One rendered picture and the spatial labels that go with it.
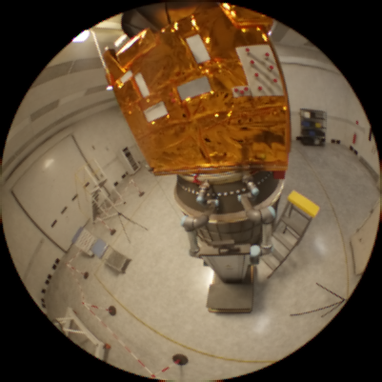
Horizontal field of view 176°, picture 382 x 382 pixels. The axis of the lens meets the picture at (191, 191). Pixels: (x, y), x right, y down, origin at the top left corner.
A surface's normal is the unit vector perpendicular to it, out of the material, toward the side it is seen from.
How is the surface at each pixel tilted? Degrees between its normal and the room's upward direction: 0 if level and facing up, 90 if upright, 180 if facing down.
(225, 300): 0
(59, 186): 90
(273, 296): 0
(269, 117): 80
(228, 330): 0
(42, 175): 90
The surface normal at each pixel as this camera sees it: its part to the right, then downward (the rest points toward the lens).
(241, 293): -0.32, -0.74
